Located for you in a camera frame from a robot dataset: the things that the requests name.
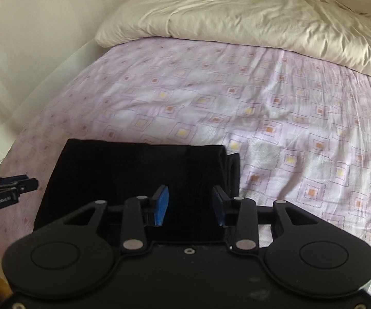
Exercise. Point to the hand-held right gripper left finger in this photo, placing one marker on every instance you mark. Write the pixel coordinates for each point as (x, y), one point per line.
(161, 206)

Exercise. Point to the black pants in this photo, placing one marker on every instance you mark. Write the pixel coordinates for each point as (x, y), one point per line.
(108, 173)

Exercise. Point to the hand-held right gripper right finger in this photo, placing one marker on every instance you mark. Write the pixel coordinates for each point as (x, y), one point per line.
(219, 210)

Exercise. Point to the cream duvet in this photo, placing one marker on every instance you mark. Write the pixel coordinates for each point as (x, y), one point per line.
(237, 13)

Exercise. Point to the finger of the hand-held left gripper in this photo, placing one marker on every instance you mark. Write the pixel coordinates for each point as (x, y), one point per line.
(13, 179)
(27, 186)

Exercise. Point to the pink patterned bed sheet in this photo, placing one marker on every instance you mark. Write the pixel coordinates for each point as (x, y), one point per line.
(204, 103)

